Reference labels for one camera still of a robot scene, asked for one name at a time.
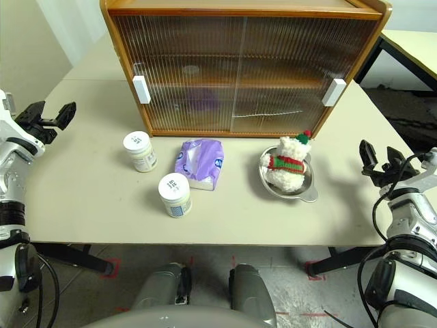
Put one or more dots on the grey right robot leg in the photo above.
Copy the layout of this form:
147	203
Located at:
252	294

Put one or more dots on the grey robot leg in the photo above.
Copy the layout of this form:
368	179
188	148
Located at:
252	294
157	287

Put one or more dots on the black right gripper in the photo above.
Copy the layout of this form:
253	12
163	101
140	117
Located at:
392	177

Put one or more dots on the cream adjoining table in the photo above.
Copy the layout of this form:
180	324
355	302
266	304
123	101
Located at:
95	65

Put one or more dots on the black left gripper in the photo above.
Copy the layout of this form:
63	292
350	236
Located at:
41	130

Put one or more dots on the white plush toy red scarf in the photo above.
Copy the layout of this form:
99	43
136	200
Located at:
286	177

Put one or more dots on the black table leg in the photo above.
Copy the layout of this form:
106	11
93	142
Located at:
341	261
78	258

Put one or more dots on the wooden cabinet with shelf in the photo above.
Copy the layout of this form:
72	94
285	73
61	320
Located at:
239	11

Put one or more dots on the ribbed clear sliding door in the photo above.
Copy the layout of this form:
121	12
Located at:
177	51
290	51

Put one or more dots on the grey left robot leg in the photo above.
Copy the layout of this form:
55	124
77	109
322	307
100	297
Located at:
157	287

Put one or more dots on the purple tissue pack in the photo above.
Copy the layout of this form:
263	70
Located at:
205	160

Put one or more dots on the grey robot torso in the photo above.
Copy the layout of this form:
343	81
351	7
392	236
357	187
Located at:
170	319

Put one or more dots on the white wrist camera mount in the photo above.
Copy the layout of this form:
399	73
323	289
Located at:
5	106
430	171

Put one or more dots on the cream table with black frame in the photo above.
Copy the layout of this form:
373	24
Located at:
409	44

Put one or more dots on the white jar with blue label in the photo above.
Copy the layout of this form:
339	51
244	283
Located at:
138	153
174	198

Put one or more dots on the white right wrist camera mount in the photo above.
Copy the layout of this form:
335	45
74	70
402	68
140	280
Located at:
430	171

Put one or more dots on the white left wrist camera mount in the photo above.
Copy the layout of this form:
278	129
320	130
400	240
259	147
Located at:
5	106

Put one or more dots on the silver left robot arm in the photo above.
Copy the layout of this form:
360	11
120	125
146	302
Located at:
13	171

